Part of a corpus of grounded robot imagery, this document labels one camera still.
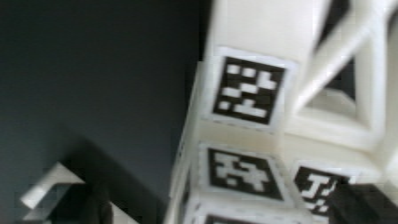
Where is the white U-shaped fence frame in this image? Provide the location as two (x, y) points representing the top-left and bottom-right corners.
(19, 161), (143, 224)

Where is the white chair back part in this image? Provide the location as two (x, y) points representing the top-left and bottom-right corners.
(163, 0), (398, 224)

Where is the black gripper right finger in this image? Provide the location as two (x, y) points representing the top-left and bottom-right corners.
(330, 184), (398, 224)

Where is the white chair leg with tag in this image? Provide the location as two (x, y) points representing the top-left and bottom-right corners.
(171, 141), (298, 208)
(177, 198), (314, 224)

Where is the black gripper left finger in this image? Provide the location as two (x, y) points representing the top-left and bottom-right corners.
(24, 184), (115, 224)

